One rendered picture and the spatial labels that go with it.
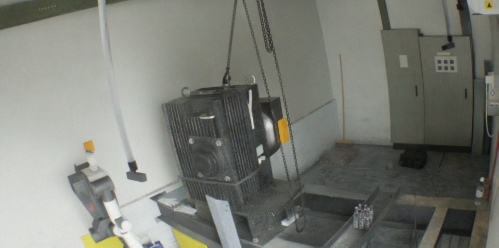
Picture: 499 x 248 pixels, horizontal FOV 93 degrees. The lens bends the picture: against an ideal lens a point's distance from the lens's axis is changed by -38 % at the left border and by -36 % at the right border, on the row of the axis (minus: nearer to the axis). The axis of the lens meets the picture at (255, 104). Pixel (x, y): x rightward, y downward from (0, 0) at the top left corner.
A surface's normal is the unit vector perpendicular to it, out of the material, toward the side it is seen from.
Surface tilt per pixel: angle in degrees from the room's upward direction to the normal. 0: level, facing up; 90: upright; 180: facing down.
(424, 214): 90
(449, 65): 90
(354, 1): 90
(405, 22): 90
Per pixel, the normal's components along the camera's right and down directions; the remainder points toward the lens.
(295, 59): 0.74, 0.02
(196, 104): -0.50, 0.28
